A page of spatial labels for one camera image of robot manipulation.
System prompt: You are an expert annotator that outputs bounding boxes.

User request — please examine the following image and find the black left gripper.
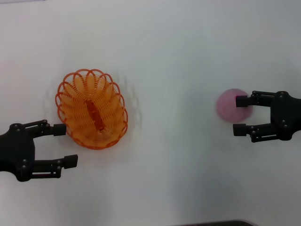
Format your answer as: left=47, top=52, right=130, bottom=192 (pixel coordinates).
left=0, top=119, right=79, bottom=182

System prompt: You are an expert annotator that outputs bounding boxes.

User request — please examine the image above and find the pink peach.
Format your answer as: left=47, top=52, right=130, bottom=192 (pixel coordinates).
left=215, top=88, right=253, bottom=123

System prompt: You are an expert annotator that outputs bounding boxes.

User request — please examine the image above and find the orange plastic wire basket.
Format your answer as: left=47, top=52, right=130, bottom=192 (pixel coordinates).
left=55, top=68, right=129, bottom=151

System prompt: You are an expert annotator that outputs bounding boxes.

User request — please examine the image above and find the black rounded robot torso edge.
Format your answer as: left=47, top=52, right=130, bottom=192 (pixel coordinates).
left=174, top=219, right=257, bottom=226

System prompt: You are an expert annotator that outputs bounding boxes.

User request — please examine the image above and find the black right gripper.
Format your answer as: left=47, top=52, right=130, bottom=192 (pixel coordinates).
left=232, top=90, right=301, bottom=143

